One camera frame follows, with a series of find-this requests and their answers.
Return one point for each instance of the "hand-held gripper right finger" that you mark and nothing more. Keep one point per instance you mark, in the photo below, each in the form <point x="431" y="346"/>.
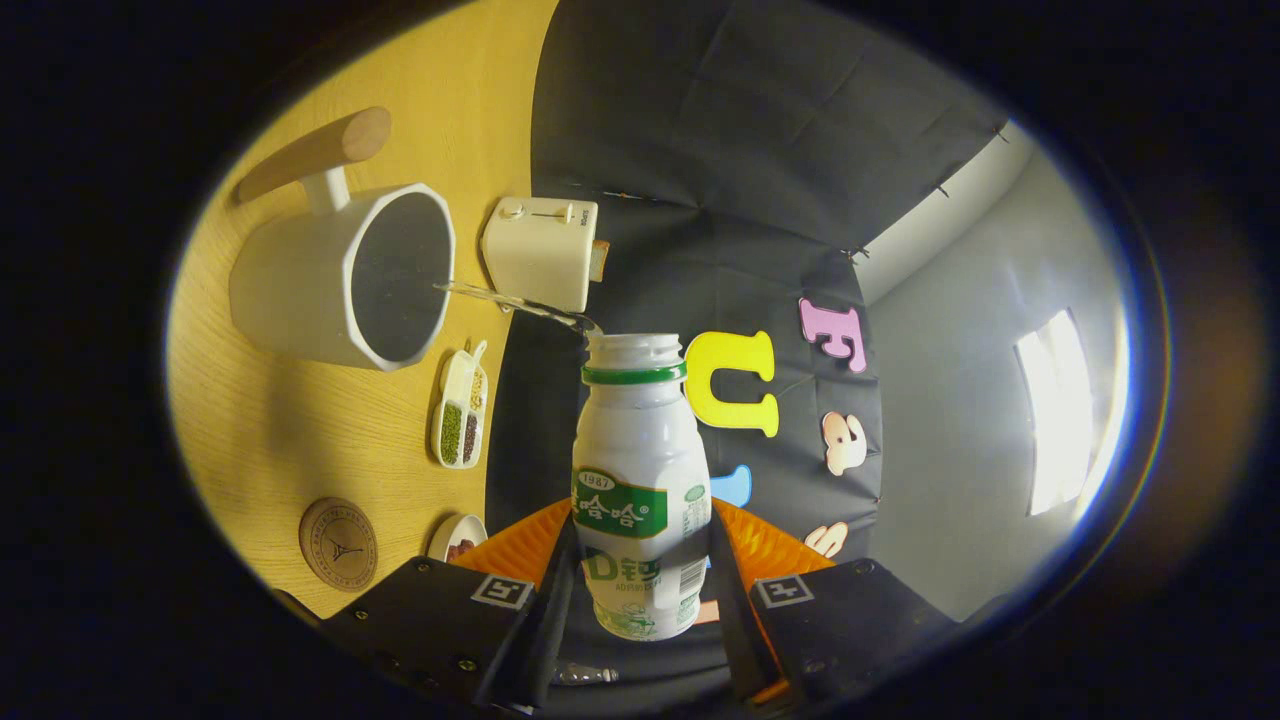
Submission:
<point x="735" y="630"/>

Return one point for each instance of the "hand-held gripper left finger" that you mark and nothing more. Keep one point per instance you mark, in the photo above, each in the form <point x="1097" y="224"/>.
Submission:
<point x="545" y="630"/>

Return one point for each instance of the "white juice bottle green label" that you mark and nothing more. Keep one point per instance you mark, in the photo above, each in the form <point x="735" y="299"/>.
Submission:
<point x="640" y="440"/>

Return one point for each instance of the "round wooden coaster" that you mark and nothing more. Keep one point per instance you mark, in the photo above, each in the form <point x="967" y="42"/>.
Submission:
<point x="338" y="545"/>

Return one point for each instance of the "clear juice stream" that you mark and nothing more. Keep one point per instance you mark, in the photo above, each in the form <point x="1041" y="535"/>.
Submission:
<point x="520" y="305"/>

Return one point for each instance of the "brown meat patty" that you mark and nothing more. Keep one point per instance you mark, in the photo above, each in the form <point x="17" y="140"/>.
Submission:
<point x="462" y="548"/>

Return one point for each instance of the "white round plate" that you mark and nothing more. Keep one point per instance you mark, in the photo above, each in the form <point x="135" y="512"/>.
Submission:
<point x="450" y="530"/>

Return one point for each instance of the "white divided dish with beans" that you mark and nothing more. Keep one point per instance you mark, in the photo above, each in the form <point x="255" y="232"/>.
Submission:
<point x="458" y="410"/>

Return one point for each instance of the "wooden table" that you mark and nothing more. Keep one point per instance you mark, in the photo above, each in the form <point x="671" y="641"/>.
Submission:
<point x="300" y="430"/>

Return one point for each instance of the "cream toaster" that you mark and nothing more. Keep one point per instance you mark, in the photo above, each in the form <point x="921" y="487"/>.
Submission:
<point x="535" y="260"/>

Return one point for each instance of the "bread slice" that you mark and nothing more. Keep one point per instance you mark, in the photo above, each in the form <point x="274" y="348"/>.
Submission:
<point x="601" y="260"/>

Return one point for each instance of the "ceiling light panel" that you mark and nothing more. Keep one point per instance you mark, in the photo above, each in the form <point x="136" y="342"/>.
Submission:
<point x="1055" y="410"/>

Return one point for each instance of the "black backdrop cloth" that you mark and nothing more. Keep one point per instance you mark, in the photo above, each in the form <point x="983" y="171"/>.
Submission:
<point x="750" y="200"/>

